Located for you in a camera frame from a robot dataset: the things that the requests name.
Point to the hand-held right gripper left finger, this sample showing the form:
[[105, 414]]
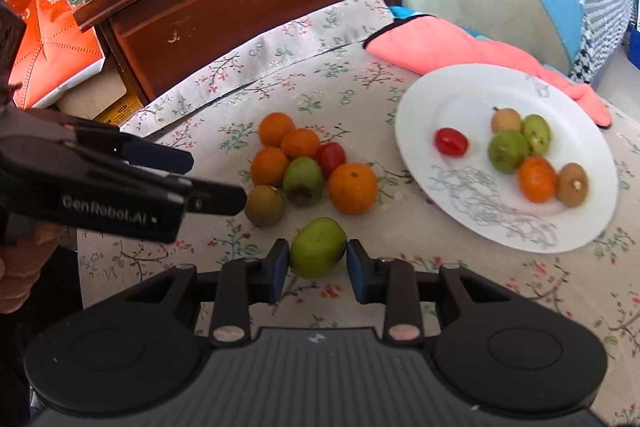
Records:
[[279, 272]]

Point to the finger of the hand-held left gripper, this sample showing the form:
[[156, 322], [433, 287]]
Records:
[[160, 159], [220, 201]]

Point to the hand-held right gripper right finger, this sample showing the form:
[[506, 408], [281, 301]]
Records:
[[356, 274]]

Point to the brown kiwi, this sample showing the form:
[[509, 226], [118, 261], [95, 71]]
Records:
[[506, 119], [573, 184], [264, 205]]

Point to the green mango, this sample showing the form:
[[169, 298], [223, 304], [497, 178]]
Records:
[[318, 247]]

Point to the orange mandarin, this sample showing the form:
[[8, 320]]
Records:
[[300, 143], [269, 165], [352, 188], [537, 178], [276, 128]]

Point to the red cherry tomato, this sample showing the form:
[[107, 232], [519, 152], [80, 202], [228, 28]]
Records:
[[332, 157], [451, 141]]

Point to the white plate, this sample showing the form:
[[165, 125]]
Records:
[[450, 192]]

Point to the person's left hand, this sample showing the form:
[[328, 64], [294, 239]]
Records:
[[17, 277]]

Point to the yellow box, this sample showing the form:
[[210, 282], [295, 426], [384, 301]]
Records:
[[125, 108]]

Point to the floral tablecloth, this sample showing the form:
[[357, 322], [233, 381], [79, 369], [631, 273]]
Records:
[[200, 82]]

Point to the beige cardboard box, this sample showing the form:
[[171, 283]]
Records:
[[90, 97]]

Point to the orange and white bag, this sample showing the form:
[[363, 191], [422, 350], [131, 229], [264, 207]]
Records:
[[50, 47]]

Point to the brown wooden headboard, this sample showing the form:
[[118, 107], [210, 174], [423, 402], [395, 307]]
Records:
[[225, 7]]

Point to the pink cloth with black trim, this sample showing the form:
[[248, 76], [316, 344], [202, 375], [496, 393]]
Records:
[[430, 42]]

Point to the blue plastic crate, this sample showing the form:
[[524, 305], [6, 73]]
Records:
[[634, 47]]

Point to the grey striped cloth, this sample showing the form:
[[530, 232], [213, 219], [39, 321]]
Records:
[[605, 12]]

